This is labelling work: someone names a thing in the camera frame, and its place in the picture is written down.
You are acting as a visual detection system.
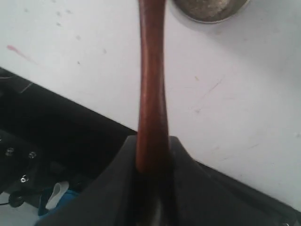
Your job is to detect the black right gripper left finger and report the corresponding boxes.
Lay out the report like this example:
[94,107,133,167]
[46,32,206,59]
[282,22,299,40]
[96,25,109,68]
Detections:
[40,136,137,226]

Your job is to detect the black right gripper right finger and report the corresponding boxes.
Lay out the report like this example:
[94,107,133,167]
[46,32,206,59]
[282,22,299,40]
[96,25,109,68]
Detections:
[166,137,301,226]

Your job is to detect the brown wooden spoon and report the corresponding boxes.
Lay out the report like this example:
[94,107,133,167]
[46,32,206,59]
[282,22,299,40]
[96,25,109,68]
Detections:
[136,0,171,175]

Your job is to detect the steel bowl of rice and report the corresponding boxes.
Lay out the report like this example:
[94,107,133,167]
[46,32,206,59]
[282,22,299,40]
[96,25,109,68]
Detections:
[174,0,250,24]

